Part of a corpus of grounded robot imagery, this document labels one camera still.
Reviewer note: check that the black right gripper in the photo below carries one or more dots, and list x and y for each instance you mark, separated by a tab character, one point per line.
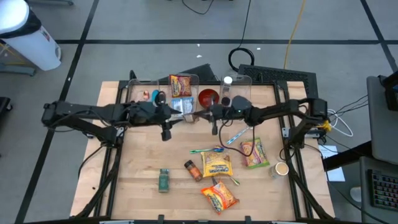
222	112

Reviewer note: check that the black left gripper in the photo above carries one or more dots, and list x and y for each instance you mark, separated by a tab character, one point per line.
162	115

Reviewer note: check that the blue beef ramen packet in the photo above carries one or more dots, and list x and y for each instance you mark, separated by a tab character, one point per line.
185	104

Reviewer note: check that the blue plastic spoon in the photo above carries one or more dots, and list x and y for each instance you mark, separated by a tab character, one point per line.
155	95

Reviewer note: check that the red roast beef ramen packet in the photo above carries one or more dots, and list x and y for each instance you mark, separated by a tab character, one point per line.
180	85

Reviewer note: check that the bagel seasoning jar white cap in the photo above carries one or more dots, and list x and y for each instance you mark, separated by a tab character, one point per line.
228	80

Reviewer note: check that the green ramen packet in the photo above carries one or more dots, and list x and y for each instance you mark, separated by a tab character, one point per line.
254	153

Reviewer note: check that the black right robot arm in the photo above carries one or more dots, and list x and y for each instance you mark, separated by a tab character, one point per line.
273	110

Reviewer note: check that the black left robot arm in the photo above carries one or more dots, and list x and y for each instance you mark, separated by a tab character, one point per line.
87	110

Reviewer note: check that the red bowl black outside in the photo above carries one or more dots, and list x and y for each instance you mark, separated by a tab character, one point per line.
206	96

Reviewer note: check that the clear plastic packet bin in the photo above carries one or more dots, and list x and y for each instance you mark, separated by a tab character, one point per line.
196	90

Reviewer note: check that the iridescent metal spoon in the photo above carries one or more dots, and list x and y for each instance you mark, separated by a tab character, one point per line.
206	150

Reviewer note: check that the blue toothbrush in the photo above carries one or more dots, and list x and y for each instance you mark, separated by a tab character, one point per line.
238	135

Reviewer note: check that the clear plastic jar bin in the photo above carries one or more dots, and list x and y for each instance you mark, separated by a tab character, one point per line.
244	90

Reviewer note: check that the clear plastic utensil bin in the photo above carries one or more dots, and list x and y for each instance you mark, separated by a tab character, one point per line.
136	87

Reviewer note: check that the yellow ramen packet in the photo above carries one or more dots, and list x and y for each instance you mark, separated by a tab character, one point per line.
216	164

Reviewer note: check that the orange spice jar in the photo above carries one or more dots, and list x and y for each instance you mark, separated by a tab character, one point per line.
193	170

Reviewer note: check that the green oregano spice jar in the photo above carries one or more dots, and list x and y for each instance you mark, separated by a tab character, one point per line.
163	180

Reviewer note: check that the orange chicken ramen packet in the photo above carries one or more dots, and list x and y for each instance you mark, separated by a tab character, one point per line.
219	196

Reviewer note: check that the glass jar tan lid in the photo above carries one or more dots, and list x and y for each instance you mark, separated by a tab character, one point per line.
281	169

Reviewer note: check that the white paper sheet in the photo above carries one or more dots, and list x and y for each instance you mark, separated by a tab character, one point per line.
335	175

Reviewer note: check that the white trash can black bag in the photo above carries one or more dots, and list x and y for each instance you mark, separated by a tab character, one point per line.
28	37

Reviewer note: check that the white computer mouse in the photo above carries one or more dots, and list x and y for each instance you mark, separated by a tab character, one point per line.
356	194

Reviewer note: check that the grey metal base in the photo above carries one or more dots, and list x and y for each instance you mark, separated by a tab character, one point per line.
49	2

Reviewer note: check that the black floor object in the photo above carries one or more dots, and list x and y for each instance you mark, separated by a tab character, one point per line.
4	104

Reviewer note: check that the dark grey desk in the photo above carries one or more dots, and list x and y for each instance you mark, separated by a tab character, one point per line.
364	193

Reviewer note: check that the grey desk top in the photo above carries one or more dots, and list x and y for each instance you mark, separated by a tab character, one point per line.
382	124

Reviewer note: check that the black desk device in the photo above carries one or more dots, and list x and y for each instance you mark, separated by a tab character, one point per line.
392	91

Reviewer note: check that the backlit black keyboard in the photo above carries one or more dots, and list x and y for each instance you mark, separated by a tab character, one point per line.
384	189

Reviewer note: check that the black metal table frame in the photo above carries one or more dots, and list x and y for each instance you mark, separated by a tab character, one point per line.
112	199

